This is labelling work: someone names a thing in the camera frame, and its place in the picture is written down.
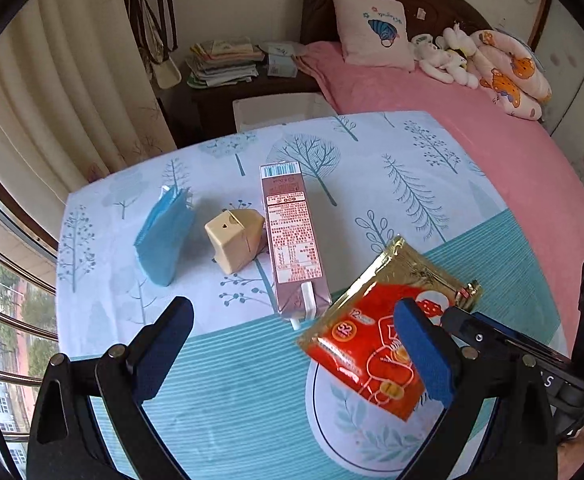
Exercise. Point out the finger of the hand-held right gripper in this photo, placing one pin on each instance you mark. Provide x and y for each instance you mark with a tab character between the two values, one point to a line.
486	332

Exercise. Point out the dark wooden headboard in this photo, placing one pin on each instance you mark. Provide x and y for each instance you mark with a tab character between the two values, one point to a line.
441	0

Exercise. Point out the tree print tablecloth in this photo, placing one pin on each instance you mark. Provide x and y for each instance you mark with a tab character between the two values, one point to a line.
232	385

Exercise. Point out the blue tissue packet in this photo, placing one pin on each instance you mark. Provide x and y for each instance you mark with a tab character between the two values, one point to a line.
164	240

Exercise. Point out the white plush toy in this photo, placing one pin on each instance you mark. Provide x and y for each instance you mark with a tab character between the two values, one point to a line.
451	62

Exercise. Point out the pale blue tissue pack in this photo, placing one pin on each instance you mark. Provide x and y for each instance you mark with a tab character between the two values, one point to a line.
282	60

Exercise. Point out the metal window grille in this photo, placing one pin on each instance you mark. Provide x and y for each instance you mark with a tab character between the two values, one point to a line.
2	330

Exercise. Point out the white plastic bin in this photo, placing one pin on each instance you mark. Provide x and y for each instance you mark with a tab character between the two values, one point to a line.
282	110

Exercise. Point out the white pillow with blue print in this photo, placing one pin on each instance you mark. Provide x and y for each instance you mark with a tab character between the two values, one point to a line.
361	35

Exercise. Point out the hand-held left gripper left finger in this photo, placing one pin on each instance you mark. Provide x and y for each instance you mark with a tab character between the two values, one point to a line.
159	350

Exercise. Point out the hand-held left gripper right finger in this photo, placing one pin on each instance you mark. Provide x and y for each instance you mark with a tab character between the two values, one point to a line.
421	350

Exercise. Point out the dark wooden nightstand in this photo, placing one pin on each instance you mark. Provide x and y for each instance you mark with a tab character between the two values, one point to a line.
207	105

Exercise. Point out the small beige carton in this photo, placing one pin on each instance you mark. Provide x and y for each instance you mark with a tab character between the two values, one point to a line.
232	242

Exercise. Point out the pink bed sheet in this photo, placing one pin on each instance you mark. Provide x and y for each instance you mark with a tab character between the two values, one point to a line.
471	125

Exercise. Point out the red and gold snack wrapper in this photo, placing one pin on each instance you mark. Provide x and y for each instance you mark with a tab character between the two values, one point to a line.
366	320

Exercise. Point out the orange print baby pillow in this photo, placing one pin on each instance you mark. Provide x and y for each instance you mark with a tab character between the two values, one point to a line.
511	75

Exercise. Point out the stack of papers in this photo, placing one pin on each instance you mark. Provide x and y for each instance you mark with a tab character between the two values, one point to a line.
224	62

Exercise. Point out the cream curtain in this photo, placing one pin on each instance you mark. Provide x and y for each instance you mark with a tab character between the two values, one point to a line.
62	85

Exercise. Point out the small white and green plush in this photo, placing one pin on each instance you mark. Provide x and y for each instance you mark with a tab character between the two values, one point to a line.
421	40

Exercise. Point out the pink drink carton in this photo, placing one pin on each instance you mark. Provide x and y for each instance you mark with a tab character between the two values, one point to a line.
289	230

